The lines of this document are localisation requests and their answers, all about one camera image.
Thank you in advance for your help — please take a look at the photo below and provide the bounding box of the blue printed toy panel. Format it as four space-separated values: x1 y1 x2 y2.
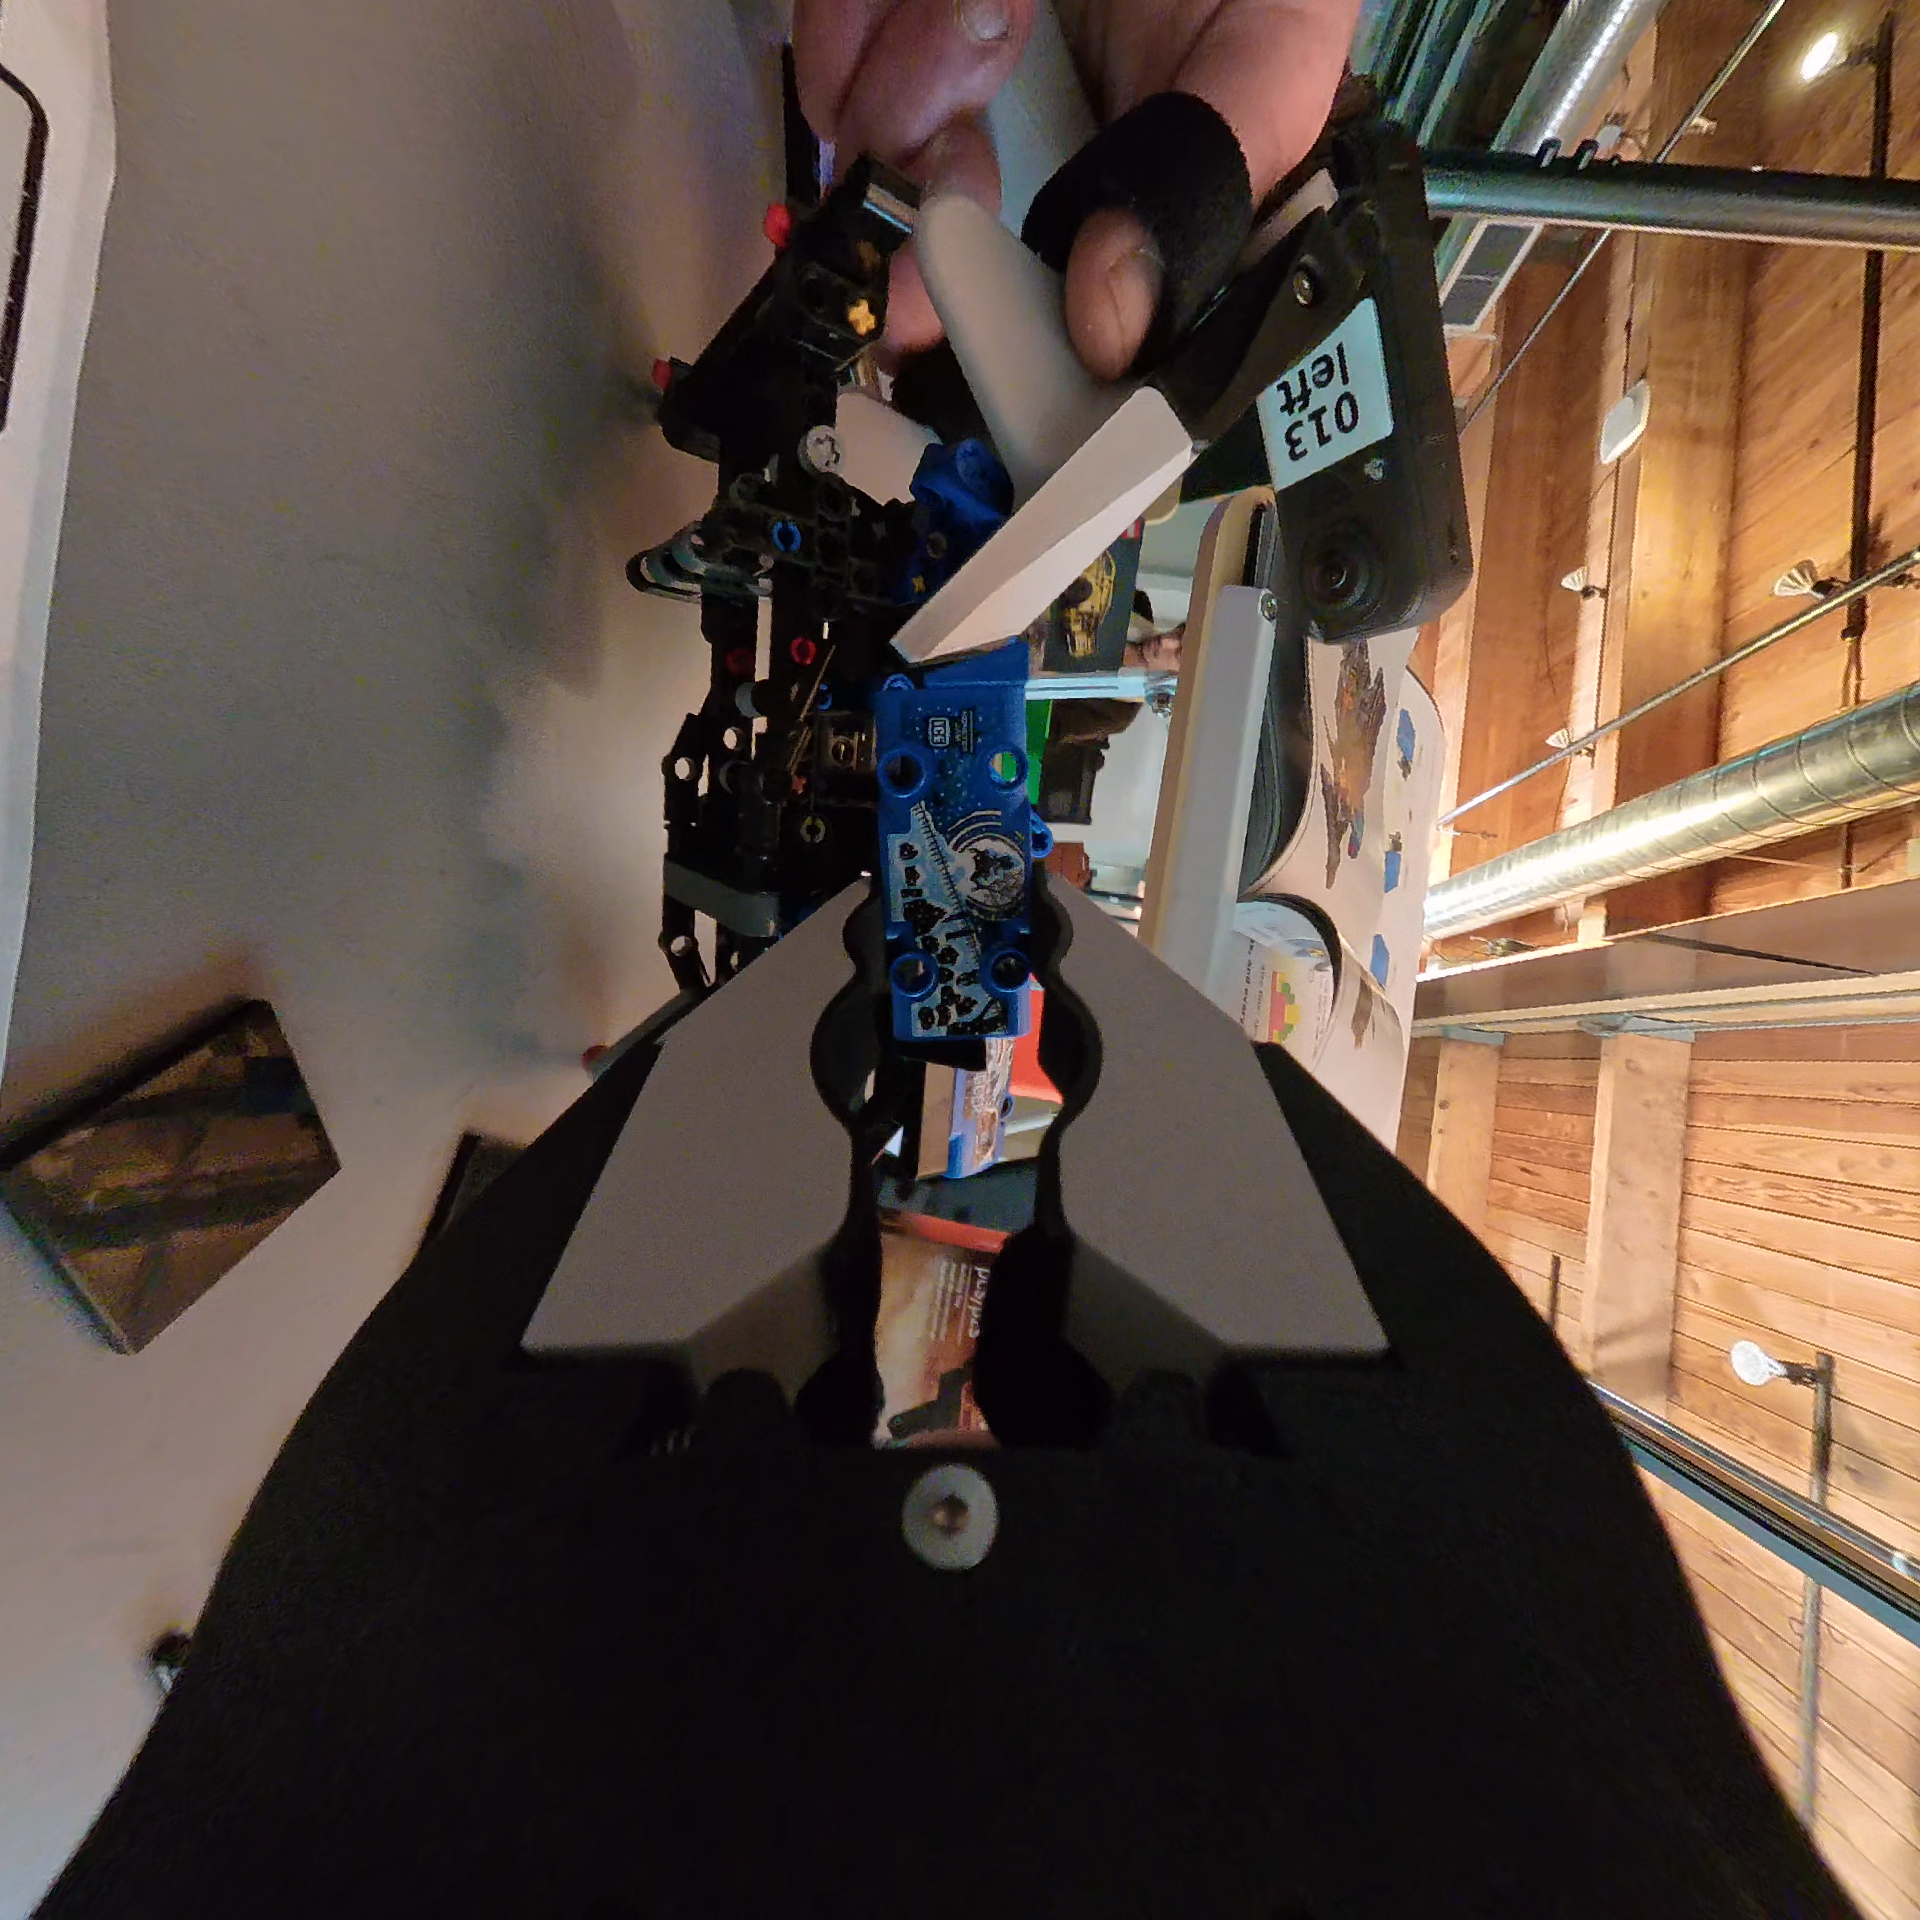
873 638 1041 1047

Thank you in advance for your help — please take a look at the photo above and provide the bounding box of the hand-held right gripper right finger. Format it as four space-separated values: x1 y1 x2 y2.
1030 871 1391 1370

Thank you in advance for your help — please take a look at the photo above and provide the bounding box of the person's left hand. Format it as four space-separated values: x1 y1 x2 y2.
787 0 1362 385

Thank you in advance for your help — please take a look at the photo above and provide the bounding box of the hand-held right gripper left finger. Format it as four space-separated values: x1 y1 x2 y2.
522 881 902 1370

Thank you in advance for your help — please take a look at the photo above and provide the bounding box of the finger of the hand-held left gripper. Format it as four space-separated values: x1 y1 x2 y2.
890 183 1205 666

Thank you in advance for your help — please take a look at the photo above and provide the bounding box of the blue black toy truck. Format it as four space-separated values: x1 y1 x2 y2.
623 150 1041 1051

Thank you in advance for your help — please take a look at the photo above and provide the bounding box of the silver ventilation duct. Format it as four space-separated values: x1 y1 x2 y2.
1351 0 1671 166
1421 693 1920 941

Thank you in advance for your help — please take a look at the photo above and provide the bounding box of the black ceiling pipe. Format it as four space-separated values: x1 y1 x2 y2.
1421 163 1920 251

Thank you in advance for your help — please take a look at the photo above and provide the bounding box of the open instruction booklet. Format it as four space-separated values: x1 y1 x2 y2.
1236 621 1454 1163

